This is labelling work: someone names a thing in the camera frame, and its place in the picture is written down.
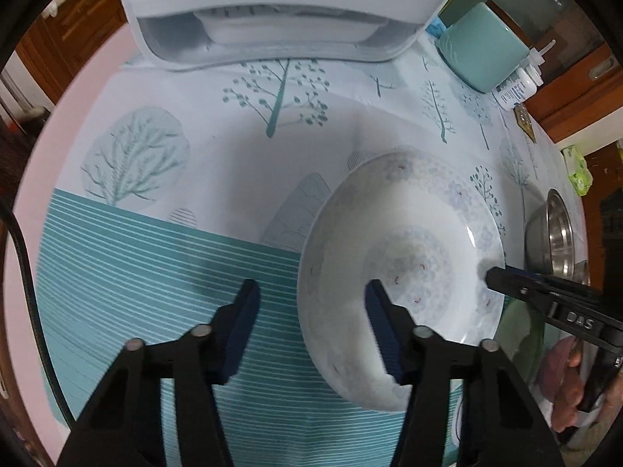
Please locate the white floral ceramic bowl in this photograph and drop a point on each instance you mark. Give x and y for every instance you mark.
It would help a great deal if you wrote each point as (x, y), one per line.
(413, 233)

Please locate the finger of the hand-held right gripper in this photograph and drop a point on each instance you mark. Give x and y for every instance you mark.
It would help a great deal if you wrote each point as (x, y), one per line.
(511, 284)
(559, 279)

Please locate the brown wooden cupboard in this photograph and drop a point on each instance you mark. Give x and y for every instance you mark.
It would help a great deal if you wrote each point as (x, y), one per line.
(73, 29)

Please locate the green tissue packet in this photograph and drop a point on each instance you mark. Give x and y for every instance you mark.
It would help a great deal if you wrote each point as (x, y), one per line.
(578, 170)

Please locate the white blue-label pill bottle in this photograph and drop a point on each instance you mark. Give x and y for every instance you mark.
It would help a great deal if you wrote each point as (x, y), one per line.
(516, 88)

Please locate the gold framed tile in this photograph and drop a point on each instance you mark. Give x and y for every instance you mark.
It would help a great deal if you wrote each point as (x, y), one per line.
(525, 124)

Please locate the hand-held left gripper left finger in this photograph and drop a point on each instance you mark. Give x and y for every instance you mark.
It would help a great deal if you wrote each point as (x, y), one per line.
(241, 321)

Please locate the wooden glass-door cabinet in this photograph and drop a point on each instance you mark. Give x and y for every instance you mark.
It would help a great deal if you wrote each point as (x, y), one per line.
(584, 87)

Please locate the green glass dish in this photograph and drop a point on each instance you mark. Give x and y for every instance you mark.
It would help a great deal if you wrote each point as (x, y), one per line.
(521, 335)

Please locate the stainless steel bowl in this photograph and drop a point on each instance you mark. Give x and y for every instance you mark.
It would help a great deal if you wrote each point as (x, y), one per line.
(559, 238)

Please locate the tree print tablecloth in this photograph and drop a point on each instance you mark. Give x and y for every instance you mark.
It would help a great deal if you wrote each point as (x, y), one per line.
(194, 180)

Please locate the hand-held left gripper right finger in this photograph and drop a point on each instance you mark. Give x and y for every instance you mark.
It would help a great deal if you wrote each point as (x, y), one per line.
(384, 331)

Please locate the person's right hand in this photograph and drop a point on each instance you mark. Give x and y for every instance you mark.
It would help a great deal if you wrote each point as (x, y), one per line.
(564, 389)

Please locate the white plate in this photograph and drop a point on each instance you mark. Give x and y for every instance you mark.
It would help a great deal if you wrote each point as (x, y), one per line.
(292, 27)

